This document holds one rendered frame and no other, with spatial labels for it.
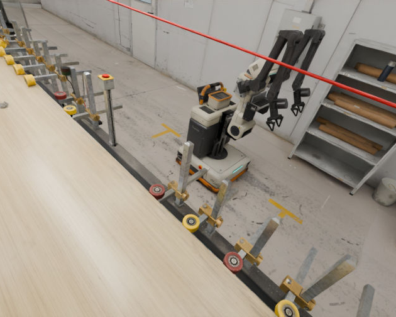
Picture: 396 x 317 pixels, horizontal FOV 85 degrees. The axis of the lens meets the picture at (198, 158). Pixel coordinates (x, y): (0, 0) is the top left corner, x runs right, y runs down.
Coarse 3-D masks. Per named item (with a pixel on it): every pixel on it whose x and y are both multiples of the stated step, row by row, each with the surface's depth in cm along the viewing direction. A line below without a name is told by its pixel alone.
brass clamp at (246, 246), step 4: (244, 240) 106; (236, 244) 104; (240, 244) 104; (244, 244) 104; (248, 244) 104; (236, 248) 106; (240, 248) 104; (244, 248) 102; (248, 248) 103; (248, 252) 101; (260, 252) 102; (248, 256) 102; (252, 256) 100; (260, 256) 101; (248, 260) 103; (252, 260) 101; (256, 260) 100; (260, 260) 99; (256, 264) 100
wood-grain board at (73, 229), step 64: (0, 64) 194; (0, 128) 129; (64, 128) 139; (0, 192) 97; (64, 192) 102; (128, 192) 108; (0, 256) 78; (64, 256) 81; (128, 256) 85; (192, 256) 89
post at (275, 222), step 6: (276, 216) 84; (270, 222) 85; (276, 222) 83; (270, 228) 86; (276, 228) 84; (264, 234) 90; (270, 234) 87; (258, 240) 94; (264, 240) 91; (258, 246) 95; (252, 252) 100; (258, 252) 97; (246, 264) 106
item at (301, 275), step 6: (312, 252) 107; (306, 258) 105; (312, 258) 105; (306, 264) 102; (300, 270) 99; (306, 270) 99; (300, 276) 97; (300, 282) 95; (288, 294) 90; (288, 300) 89
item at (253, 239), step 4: (268, 216) 121; (268, 220) 118; (264, 224) 116; (260, 228) 114; (264, 228) 114; (256, 232) 111; (260, 232) 112; (252, 236) 109; (256, 236) 109; (248, 240) 107; (252, 240) 107; (256, 240) 108; (252, 244) 106; (240, 252) 102; (244, 252) 102; (244, 256) 101
